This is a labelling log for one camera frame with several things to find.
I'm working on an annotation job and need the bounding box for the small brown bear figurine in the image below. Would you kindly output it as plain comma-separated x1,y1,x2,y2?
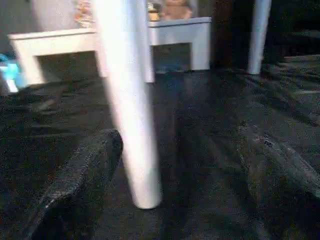
159,0,195,22

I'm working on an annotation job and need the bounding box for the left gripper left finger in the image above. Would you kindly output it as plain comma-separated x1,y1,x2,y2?
19,128,124,240

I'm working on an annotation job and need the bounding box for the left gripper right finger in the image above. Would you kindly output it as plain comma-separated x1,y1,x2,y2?
236,121,320,240

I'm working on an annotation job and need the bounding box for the white plastic table leg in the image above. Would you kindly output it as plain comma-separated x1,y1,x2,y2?
93,0,164,210
247,0,273,76

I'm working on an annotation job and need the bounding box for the white cabinet with glass doors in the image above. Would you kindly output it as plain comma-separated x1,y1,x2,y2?
7,16,213,87

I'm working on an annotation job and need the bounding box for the light blue plastic object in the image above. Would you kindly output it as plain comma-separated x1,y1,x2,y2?
0,52,22,95

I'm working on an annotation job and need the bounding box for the black work mat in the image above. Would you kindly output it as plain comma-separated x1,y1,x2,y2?
0,55,320,240

